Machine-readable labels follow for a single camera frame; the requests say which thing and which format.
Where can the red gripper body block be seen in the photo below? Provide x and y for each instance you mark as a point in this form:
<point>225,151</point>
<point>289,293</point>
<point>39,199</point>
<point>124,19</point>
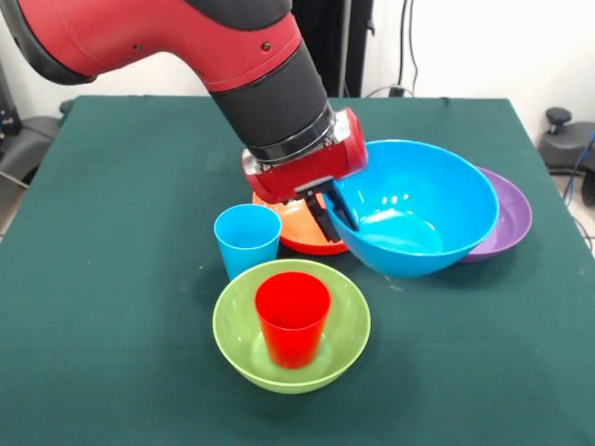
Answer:
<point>316,172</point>

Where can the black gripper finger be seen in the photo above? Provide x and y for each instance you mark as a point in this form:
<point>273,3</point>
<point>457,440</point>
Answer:
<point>325,223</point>
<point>344,209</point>

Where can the orange bowl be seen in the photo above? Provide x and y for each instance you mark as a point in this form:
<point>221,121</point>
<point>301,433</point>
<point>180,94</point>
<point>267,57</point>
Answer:
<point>297,232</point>

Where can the blue cup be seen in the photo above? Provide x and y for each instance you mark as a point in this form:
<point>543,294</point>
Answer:
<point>248,251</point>

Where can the blue bowl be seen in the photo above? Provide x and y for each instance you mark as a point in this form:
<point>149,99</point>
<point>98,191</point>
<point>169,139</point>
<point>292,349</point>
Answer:
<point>418,251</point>

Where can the red cup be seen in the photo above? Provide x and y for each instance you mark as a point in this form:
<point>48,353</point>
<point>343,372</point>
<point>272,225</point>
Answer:
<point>292,334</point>

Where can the green bowl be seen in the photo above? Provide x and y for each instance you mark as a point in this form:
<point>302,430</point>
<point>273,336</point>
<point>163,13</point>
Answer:
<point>232,334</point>

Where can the purple bowl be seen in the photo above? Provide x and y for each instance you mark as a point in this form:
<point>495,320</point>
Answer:
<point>511,218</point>

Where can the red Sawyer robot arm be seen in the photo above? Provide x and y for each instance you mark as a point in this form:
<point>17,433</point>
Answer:
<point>186,46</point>

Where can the dark green table cloth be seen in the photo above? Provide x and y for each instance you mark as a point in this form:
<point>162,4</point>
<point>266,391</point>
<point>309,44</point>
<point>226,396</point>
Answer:
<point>116,232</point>

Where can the black chair base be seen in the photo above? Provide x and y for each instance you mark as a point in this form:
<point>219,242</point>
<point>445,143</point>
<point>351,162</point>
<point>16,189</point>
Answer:
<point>569,144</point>
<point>32,135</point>

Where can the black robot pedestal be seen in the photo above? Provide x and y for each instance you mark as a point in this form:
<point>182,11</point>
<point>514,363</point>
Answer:
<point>344,46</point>

